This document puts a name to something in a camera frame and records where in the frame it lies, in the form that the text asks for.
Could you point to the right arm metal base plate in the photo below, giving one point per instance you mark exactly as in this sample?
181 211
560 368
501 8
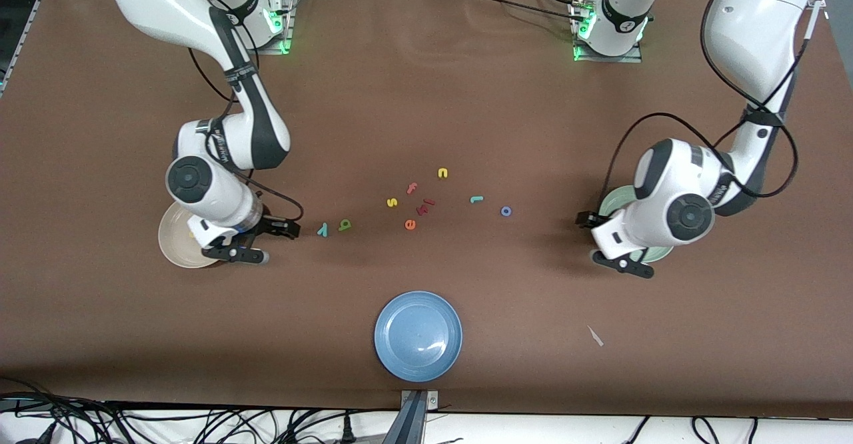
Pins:
290 10

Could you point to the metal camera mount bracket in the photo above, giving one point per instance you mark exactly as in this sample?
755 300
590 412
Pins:
418 407

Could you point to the black power plug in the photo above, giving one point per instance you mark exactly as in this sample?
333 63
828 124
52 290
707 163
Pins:
346 430

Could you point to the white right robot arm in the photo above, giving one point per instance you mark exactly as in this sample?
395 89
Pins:
220 190

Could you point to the light green plate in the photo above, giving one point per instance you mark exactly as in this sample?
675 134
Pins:
616 200

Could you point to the green letter g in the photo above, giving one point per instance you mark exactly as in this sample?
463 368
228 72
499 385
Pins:
344 224

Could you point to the brown table cover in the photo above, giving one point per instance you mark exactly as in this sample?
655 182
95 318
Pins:
426 97

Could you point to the white tape scrap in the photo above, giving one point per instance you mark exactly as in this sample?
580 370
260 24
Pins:
595 336

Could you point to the blue plate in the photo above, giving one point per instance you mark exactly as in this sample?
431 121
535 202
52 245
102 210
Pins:
418 336

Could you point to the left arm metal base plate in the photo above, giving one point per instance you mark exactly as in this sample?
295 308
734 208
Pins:
633 59

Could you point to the teal letter y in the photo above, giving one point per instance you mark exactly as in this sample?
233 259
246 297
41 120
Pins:
322 230

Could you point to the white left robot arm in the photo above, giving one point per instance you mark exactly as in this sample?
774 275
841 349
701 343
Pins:
673 177

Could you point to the beige brown plate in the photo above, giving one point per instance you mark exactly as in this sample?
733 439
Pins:
174 244

